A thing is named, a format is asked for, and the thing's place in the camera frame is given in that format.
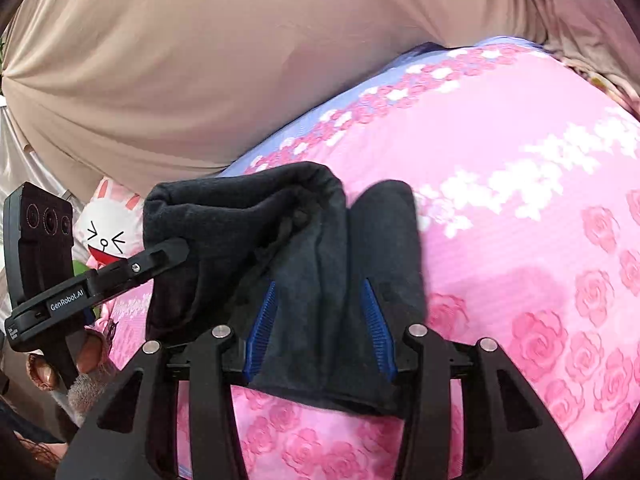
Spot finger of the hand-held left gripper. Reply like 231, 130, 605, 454
92, 237, 192, 296

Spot person's left hand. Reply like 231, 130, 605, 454
27, 329, 108, 392

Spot dark grey pants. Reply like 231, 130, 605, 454
142, 161, 427, 418

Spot pink rose print bed sheet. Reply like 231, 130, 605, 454
97, 35, 640, 480

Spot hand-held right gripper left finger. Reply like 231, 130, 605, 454
55, 280, 279, 480

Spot beige cloth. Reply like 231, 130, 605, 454
0, 0, 640, 203

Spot grey satin cloth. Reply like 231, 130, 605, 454
0, 102, 83, 211

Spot white bunny pillow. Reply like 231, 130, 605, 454
74, 176, 147, 267

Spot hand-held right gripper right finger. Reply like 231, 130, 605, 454
360, 277, 584, 480

